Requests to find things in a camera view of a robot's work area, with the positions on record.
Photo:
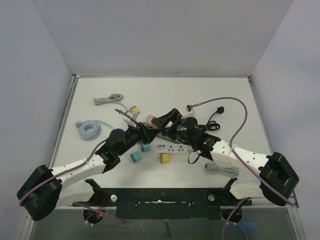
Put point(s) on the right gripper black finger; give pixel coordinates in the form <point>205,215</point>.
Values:
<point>162,121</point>
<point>169,131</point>

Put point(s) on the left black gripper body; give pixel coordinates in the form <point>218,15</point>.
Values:
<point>131,138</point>

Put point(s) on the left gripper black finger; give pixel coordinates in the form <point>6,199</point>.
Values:
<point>148,138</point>
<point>149,129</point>

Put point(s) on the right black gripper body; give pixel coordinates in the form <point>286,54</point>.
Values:
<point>179,129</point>

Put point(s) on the pink plug adapter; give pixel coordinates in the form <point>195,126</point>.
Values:
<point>149,119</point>

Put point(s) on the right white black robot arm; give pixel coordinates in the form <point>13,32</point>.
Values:
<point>276,179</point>

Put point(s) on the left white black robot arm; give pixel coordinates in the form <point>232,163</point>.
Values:
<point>40,193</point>

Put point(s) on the teal plug adapter upper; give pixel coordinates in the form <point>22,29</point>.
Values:
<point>145,147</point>

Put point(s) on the teal plug adapter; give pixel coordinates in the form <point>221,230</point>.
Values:
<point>145,147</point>
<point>135,157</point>

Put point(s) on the teal plug adapter lower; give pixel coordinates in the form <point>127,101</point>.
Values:
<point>135,157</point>

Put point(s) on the yellow plug adapter upper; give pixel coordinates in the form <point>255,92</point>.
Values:
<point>134,108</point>

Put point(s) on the yellow plug adapter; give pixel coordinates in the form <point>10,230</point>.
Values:
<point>163,158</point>
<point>134,108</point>

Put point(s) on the yellow plug adapter lower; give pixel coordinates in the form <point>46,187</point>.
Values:
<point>163,158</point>

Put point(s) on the green power strip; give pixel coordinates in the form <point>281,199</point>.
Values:
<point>163,137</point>

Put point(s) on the white power strip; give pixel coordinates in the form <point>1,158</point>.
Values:
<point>171,148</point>

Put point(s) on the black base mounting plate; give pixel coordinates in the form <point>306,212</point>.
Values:
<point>164,203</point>

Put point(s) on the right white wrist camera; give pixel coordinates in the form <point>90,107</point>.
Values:
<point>190,113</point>

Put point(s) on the aluminium rail frame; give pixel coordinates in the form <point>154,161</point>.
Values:
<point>110,117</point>

